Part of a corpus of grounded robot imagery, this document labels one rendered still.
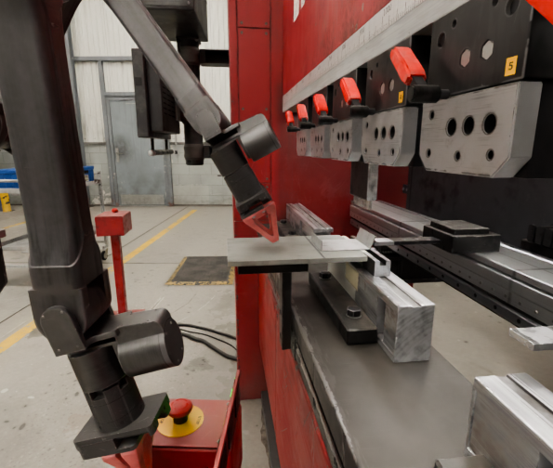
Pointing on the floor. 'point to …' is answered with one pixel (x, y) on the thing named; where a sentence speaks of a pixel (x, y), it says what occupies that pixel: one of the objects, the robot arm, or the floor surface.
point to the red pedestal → (113, 221)
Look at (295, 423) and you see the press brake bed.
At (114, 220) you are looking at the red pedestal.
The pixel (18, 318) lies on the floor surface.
